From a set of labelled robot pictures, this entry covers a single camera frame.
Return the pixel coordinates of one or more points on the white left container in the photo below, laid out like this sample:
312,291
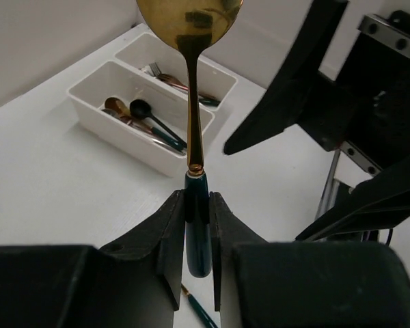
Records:
113,79

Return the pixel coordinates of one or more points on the white container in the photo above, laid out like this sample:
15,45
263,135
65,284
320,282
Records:
148,49
113,79

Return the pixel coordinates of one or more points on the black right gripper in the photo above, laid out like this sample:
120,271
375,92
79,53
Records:
365,112

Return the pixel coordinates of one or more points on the silver fork green handle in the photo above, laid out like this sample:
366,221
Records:
208,100

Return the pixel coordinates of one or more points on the black round spoon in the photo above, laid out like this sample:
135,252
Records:
141,109

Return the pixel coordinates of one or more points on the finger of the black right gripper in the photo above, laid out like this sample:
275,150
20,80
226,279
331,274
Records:
376,204

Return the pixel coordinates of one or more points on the silver ridged spoon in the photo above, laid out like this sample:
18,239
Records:
156,134

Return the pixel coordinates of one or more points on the copper round spoon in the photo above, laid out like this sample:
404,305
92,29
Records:
138,124

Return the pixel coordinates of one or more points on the gold spoon green handle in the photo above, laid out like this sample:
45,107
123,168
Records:
200,312
117,105
191,27

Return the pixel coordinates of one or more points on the thin copper bent fork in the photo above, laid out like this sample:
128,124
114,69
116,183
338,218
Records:
172,81

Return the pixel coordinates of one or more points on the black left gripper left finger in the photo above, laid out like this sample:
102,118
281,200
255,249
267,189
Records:
163,232

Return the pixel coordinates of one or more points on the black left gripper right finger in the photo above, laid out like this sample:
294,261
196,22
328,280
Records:
226,230

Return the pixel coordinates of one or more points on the white right container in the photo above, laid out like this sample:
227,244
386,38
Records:
148,49

